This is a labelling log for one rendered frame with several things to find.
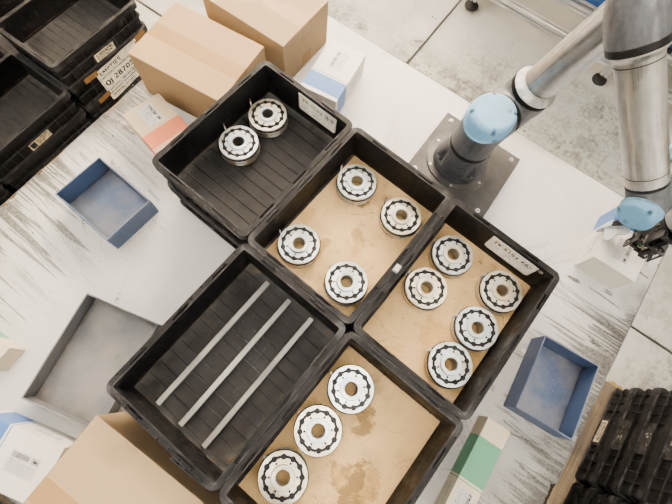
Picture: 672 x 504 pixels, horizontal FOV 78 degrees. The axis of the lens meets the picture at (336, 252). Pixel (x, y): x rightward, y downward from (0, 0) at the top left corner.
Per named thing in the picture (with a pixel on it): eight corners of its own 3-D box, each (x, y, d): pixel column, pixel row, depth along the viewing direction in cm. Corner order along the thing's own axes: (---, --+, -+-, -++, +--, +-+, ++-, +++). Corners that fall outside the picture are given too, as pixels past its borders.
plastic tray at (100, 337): (96, 296, 109) (86, 292, 104) (164, 326, 108) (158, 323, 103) (33, 397, 101) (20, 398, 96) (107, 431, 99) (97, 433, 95)
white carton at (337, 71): (334, 120, 130) (336, 102, 121) (300, 104, 131) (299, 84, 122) (362, 75, 136) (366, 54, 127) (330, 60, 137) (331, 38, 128)
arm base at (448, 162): (448, 131, 126) (461, 109, 117) (491, 158, 124) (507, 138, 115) (423, 165, 121) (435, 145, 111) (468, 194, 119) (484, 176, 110)
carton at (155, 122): (132, 130, 125) (122, 114, 117) (166, 108, 128) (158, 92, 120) (164, 166, 121) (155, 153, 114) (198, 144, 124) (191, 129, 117)
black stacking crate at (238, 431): (251, 257, 103) (244, 242, 92) (343, 334, 99) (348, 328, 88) (128, 387, 92) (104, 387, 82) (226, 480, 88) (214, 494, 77)
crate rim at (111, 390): (245, 243, 94) (243, 240, 92) (348, 329, 90) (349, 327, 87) (107, 387, 83) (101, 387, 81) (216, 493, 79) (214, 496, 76)
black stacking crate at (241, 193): (269, 90, 119) (265, 60, 108) (350, 150, 114) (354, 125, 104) (166, 184, 108) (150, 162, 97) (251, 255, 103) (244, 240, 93)
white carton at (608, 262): (600, 214, 126) (622, 201, 117) (636, 236, 124) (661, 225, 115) (573, 265, 120) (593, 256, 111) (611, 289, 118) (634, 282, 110)
